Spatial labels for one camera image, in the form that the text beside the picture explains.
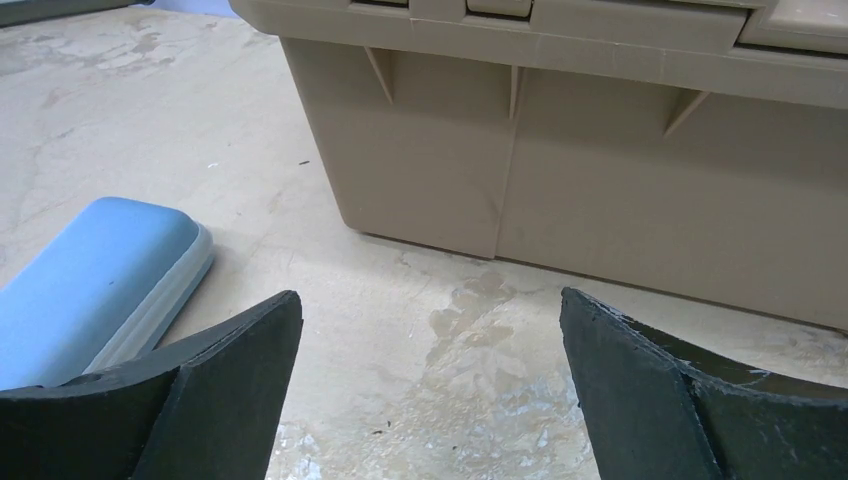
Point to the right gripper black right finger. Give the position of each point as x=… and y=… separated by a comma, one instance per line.
x=658, y=407

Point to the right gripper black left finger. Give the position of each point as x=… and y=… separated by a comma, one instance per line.
x=204, y=407

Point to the light blue umbrella case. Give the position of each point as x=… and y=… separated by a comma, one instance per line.
x=104, y=291

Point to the tan plastic hard case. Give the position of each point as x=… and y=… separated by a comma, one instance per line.
x=697, y=148

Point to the grey flat pad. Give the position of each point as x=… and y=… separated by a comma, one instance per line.
x=20, y=12

